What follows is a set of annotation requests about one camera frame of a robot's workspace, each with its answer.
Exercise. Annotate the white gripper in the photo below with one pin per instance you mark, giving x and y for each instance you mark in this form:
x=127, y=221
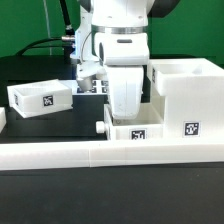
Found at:
x=124, y=90

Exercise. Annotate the white front drawer tray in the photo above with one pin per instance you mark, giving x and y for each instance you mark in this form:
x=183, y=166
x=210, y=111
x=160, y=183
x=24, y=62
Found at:
x=148, y=124

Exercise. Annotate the white drawer tray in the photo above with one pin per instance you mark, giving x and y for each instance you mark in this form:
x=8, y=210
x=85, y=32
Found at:
x=39, y=98
x=148, y=124

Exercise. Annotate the white drawer cabinet box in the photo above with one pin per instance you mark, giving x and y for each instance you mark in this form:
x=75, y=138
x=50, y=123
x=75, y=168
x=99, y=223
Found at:
x=188, y=95

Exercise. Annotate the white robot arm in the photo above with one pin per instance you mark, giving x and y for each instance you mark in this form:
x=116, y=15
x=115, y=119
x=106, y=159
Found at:
x=112, y=43

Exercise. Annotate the fiducial marker sheet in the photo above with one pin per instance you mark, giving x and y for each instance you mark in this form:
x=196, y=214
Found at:
x=99, y=87

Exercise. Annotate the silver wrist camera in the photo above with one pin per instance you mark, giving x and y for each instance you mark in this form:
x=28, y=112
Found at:
x=86, y=72

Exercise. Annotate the white front fence rail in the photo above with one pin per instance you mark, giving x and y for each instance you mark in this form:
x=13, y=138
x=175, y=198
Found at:
x=24, y=156

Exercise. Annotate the white fence rail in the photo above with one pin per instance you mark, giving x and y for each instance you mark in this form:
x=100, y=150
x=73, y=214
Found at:
x=24, y=156
x=2, y=118

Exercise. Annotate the white left fence rail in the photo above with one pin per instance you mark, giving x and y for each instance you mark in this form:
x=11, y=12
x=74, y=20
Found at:
x=2, y=118

